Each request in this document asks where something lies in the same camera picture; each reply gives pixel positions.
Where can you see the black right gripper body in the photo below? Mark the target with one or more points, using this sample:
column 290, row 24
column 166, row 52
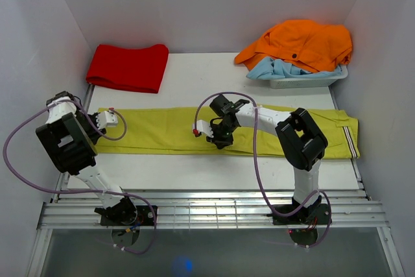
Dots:
column 222, row 134

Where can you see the yellow-green trousers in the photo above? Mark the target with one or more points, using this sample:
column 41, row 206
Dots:
column 168, row 131

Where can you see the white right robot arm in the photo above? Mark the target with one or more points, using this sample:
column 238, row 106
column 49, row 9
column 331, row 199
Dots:
column 302, row 142

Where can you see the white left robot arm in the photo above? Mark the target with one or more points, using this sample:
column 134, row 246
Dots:
column 69, row 138

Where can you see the folded red trousers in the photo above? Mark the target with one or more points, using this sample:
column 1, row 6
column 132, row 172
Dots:
column 136, row 70

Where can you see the light blue garment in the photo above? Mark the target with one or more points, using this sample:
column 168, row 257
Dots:
column 270, row 69

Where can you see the white plastic basket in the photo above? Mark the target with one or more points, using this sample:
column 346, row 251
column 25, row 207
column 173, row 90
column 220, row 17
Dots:
column 285, row 83

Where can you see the orange garment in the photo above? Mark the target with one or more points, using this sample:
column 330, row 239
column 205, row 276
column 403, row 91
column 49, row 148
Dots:
column 303, row 43

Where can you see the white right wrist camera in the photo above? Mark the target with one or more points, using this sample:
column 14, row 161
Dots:
column 202, row 127

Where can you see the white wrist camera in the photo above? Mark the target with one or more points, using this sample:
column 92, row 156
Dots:
column 202, row 127
column 106, row 119

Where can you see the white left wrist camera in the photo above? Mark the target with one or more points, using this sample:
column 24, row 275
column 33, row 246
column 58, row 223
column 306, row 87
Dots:
column 106, row 119

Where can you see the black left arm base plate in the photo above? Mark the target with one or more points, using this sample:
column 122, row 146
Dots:
column 145, row 217

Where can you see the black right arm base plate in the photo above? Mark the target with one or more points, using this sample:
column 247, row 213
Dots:
column 318, row 216

